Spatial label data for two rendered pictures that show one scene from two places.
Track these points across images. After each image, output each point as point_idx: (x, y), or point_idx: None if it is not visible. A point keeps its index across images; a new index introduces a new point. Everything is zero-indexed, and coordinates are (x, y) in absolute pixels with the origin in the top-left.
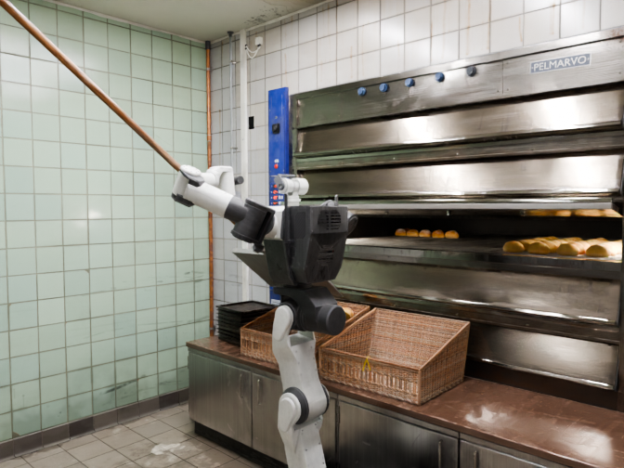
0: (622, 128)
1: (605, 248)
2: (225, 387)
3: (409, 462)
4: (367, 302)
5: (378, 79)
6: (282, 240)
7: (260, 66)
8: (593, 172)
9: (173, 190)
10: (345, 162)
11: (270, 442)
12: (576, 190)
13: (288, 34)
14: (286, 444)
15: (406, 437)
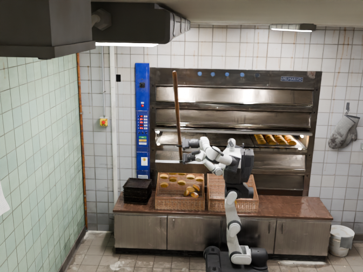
0: None
1: (295, 142)
2: (146, 226)
3: (255, 233)
4: None
5: (210, 69)
6: (240, 168)
7: (126, 46)
8: (301, 119)
9: (209, 158)
10: (189, 107)
11: (180, 244)
12: (297, 127)
13: None
14: (229, 241)
15: (254, 225)
